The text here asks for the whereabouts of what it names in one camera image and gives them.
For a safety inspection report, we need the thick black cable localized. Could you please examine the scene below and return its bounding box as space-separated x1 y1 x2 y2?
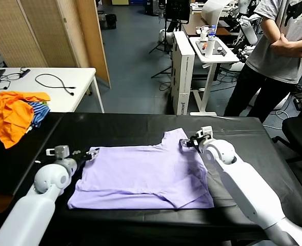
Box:
34 74 76 97

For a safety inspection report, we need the orange garment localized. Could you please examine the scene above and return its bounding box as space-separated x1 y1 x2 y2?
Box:
0 91 51 150

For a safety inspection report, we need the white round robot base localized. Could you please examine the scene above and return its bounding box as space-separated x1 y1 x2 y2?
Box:
158 29 175 44

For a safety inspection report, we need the brown desk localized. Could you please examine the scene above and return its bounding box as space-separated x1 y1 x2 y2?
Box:
183 12 241 38

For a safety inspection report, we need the wooden folding screen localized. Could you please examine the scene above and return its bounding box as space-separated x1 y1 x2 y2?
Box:
0 0 112 89

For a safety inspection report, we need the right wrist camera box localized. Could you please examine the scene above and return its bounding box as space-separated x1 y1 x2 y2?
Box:
195 126 214 140

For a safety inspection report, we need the tall white cardboard box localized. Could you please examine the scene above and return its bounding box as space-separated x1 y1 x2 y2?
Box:
170 31 195 116

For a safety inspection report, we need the black tray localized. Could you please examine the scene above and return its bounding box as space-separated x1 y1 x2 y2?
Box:
195 40 227 57

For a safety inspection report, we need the lavender t-shirt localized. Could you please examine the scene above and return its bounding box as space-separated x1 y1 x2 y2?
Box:
67 129 215 210

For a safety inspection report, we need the black trash bin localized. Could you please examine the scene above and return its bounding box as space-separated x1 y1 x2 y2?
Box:
105 14 117 31

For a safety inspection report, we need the black monitor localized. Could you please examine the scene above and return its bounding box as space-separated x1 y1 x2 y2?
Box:
165 0 192 25

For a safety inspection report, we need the white humanoid robot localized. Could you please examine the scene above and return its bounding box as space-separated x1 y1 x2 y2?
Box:
227 0 263 72

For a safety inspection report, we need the white cup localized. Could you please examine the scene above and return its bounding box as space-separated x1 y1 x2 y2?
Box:
199 26 209 42

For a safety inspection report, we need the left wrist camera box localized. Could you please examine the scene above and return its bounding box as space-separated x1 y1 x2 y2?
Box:
46 145 71 163

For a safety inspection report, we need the white tumbler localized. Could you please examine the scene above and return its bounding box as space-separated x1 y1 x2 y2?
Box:
204 37 215 59

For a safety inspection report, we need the bare person forearm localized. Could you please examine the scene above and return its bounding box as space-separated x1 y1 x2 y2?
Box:
270 33 302 58

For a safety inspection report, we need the black plastic table cover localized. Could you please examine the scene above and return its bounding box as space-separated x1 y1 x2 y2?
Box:
2 112 302 243

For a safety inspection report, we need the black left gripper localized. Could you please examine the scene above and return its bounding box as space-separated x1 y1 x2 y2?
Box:
70 148 100 166

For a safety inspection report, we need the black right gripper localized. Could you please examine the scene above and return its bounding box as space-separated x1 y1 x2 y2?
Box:
178 135 202 150

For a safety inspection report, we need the person in grey t-shirt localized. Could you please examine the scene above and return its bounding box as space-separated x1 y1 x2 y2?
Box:
224 0 302 123

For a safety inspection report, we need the black office chair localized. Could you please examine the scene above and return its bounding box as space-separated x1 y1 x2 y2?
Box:
271 93 302 198

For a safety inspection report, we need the blue striped garment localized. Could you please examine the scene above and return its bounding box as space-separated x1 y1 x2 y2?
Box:
27 101 51 129

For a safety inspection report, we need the white curved sheet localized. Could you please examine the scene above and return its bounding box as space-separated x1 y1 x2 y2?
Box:
201 0 231 25

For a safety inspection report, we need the thin black cable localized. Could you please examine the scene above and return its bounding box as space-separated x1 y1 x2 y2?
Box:
0 73 22 93

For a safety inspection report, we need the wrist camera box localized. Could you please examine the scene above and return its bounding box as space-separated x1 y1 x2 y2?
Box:
195 126 214 140
46 145 71 163

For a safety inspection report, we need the white rolling side table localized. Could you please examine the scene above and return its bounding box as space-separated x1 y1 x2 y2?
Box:
189 37 240 117

